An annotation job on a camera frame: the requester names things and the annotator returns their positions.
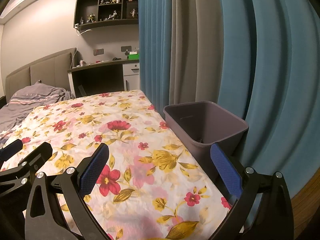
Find grey plastic bin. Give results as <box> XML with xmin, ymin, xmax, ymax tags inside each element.
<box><xmin>163</xmin><ymin>101</ymin><xmax>249</xmax><ymax>183</ymax></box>

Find floral tablecloth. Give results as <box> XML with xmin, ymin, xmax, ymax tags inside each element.
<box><xmin>0</xmin><ymin>89</ymin><xmax>238</xmax><ymax>240</ymax></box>

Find dark wall shelf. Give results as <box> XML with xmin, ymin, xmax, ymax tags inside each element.
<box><xmin>73</xmin><ymin>0</ymin><xmax>139</xmax><ymax>30</ymax></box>

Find grey padded headboard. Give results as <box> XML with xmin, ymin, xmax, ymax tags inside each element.
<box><xmin>5</xmin><ymin>47</ymin><xmax>77</xmax><ymax>103</ymax></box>

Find dark desk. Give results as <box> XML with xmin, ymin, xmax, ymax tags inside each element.
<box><xmin>67</xmin><ymin>59</ymin><xmax>140</xmax><ymax>98</ymax></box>

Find grey curtain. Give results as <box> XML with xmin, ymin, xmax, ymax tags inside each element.
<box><xmin>160</xmin><ymin>0</ymin><xmax>224</xmax><ymax>110</ymax></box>

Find grey striped blanket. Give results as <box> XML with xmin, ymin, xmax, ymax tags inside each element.
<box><xmin>0</xmin><ymin>81</ymin><xmax>75</xmax><ymax>140</ymax></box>

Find row of figurines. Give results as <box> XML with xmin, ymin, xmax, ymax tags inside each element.
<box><xmin>80</xmin><ymin>0</ymin><xmax>138</xmax><ymax>24</ymax></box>

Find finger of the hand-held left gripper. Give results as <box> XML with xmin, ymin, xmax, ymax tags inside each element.
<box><xmin>0</xmin><ymin>139</ymin><xmax>23</xmax><ymax>164</ymax></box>
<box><xmin>0</xmin><ymin>142</ymin><xmax>53</xmax><ymax>188</ymax></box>

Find white drawer cabinet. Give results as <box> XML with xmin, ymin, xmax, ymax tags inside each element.
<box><xmin>122</xmin><ymin>63</ymin><xmax>140</xmax><ymax>92</ymax></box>

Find white cable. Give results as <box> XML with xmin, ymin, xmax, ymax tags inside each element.
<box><xmin>71</xmin><ymin>29</ymin><xmax>92</xmax><ymax>68</ymax></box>

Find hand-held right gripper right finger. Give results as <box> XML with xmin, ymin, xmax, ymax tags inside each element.
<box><xmin>210</xmin><ymin>143</ymin><xmax>294</xmax><ymax>240</ymax></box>

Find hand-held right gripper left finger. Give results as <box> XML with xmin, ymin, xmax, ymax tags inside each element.
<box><xmin>24</xmin><ymin>142</ymin><xmax>110</xmax><ymax>240</ymax></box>

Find blue curtain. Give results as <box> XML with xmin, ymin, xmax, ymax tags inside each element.
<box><xmin>138</xmin><ymin>0</ymin><xmax>175</xmax><ymax>113</ymax></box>
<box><xmin>216</xmin><ymin>0</ymin><xmax>320</xmax><ymax>198</ymax></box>

